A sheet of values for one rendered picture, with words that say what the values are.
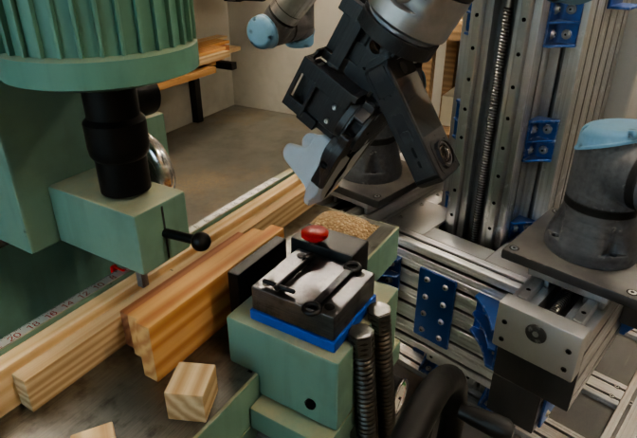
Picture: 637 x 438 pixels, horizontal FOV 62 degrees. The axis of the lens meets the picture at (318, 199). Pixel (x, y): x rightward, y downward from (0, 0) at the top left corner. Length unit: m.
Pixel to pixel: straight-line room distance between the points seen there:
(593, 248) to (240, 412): 0.64
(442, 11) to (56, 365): 0.48
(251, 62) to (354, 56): 4.07
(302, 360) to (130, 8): 0.35
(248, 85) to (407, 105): 4.18
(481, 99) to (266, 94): 3.51
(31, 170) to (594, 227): 0.81
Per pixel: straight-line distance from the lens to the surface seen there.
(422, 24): 0.43
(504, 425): 0.63
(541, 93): 1.15
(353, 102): 0.46
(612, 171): 0.93
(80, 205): 0.61
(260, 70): 4.50
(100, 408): 0.59
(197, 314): 0.60
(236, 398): 0.57
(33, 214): 0.64
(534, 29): 1.06
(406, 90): 0.46
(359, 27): 0.47
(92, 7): 0.46
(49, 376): 0.61
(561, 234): 1.00
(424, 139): 0.45
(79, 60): 0.47
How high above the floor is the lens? 1.31
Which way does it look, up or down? 26 degrees down
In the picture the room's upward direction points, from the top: straight up
